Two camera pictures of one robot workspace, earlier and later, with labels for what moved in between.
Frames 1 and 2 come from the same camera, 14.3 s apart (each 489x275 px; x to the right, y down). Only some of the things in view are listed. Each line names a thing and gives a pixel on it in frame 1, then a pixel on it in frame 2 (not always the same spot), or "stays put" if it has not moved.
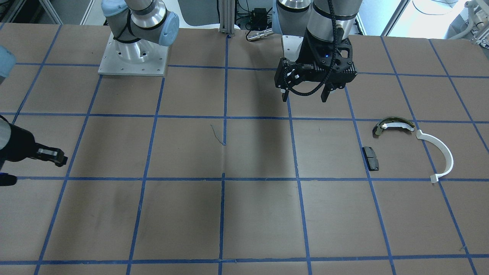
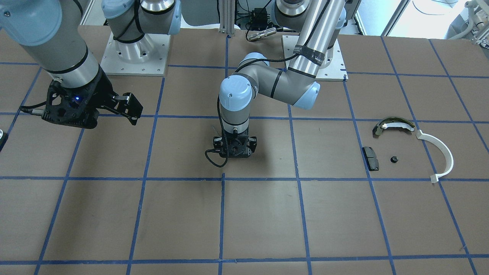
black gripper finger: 54,155 -> 127,105
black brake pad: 371,158 stays put
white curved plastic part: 434,178 stays put
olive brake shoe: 390,122 stays put
